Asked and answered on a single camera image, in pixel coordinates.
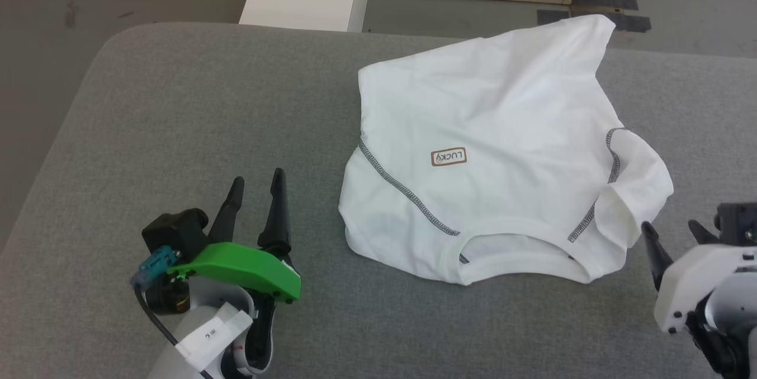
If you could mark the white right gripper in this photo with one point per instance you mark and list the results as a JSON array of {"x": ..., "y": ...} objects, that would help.
[{"x": 698, "y": 281}]

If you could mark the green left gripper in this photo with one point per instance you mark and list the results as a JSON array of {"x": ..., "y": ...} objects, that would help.
[{"x": 242, "y": 265}]

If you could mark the white t-shirt with brown logo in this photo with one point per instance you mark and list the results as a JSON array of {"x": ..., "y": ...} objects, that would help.
[{"x": 502, "y": 107}]

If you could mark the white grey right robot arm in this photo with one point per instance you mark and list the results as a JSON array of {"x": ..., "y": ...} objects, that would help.
[{"x": 730, "y": 331}]

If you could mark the white paper tag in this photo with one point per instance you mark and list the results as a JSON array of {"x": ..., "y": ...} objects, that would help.
[{"x": 213, "y": 334}]

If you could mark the black floor tape patch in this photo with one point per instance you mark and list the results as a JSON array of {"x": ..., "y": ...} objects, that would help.
[
  {"x": 630, "y": 23},
  {"x": 553, "y": 17},
  {"x": 609, "y": 0}
]

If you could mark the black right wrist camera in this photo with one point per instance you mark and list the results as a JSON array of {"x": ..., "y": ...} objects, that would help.
[{"x": 738, "y": 222}]

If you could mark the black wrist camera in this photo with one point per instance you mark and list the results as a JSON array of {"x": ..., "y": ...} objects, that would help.
[
  {"x": 738, "y": 222},
  {"x": 177, "y": 231}
]

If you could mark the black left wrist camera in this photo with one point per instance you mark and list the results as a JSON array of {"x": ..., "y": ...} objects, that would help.
[{"x": 177, "y": 231}]

